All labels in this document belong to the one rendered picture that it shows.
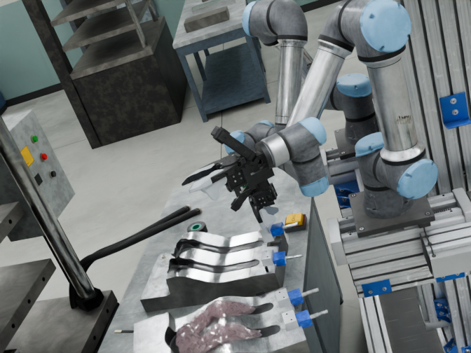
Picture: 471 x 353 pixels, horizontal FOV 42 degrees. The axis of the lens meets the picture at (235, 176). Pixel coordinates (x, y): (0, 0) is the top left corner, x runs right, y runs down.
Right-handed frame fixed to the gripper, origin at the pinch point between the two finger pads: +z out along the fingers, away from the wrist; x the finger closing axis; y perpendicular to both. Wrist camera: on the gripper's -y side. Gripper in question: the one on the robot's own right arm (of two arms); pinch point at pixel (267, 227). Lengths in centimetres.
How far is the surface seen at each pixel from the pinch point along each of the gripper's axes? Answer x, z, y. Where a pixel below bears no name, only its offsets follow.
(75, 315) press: -12, 7, -80
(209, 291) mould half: -17.9, 8.9, -21.9
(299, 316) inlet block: -37.1, 14.1, 10.9
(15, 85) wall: 570, -68, -456
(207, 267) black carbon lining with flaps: -11.1, 3.5, -22.0
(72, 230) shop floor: 194, 41, -215
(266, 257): -13.4, 4.6, 0.2
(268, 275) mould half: -18.0, 8.7, -0.2
